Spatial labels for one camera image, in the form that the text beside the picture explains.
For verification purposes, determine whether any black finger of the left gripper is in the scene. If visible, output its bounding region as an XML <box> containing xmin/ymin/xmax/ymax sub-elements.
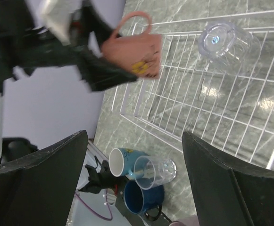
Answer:
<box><xmin>76</xmin><ymin>50</ymin><xmax>137</xmax><ymax>92</ymax></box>

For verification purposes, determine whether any clear plastic cup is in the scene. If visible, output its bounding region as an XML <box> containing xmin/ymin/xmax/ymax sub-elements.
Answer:
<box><xmin>198</xmin><ymin>21</ymin><xmax>261</xmax><ymax>75</ymax></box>

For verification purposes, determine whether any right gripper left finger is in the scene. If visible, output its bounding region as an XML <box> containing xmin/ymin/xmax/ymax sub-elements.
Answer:
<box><xmin>0</xmin><ymin>130</ymin><xmax>88</xmax><ymax>226</ymax></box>

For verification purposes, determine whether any mauve purple mug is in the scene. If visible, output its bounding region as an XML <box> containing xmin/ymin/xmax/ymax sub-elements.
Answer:
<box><xmin>169</xmin><ymin>215</ymin><xmax>199</xmax><ymax>226</ymax></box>

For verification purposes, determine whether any salmon pink mug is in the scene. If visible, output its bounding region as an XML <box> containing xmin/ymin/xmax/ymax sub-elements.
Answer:
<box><xmin>100</xmin><ymin>11</ymin><xmax>163</xmax><ymax>79</ymax></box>

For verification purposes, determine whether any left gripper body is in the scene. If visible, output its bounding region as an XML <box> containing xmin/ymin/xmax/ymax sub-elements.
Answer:
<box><xmin>28</xmin><ymin>0</ymin><xmax>118</xmax><ymax>71</ymax></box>

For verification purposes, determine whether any white wire dish rack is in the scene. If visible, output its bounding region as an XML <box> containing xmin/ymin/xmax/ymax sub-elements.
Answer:
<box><xmin>111</xmin><ymin>9</ymin><xmax>274</xmax><ymax>170</ymax></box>

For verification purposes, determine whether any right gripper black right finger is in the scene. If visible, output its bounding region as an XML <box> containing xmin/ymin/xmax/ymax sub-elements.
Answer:
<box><xmin>182</xmin><ymin>131</ymin><xmax>274</xmax><ymax>226</ymax></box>

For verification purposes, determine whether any small clear glass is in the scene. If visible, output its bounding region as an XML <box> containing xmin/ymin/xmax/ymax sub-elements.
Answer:
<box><xmin>133</xmin><ymin>155</ymin><xmax>177</xmax><ymax>190</ymax></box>

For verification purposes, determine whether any light blue mug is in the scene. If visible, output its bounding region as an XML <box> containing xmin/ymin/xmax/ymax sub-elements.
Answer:
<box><xmin>108</xmin><ymin>148</ymin><xmax>148</xmax><ymax>179</ymax></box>

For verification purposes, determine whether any dark blue mug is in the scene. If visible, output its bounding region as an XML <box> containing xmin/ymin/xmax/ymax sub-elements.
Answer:
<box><xmin>124</xmin><ymin>180</ymin><xmax>165</xmax><ymax>222</ymax></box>

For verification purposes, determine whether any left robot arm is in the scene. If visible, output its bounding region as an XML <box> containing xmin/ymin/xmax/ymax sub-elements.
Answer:
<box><xmin>0</xmin><ymin>0</ymin><xmax>137</xmax><ymax>93</ymax></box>

